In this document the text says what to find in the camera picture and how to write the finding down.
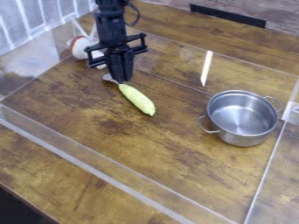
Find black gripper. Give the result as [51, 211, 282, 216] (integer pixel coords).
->
[84, 13, 147, 83]

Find green handled metal spoon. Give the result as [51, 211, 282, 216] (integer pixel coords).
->
[103, 73, 155, 116]

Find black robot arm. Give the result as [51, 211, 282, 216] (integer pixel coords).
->
[84, 0, 147, 83]

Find white mushroom toy red cap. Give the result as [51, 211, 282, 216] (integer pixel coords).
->
[69, 35, 107, 70]

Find clear acrylic stand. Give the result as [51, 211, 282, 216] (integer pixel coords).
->
[65, 19, 97, 46]

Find black bar on table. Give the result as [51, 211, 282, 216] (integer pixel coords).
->
[189, 3, 267, 28]

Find stainless steel pot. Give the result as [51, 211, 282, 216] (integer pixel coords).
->
[197, 90, 284, 147]

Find black cable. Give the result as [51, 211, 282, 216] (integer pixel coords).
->
[123, 1, 141, 28]

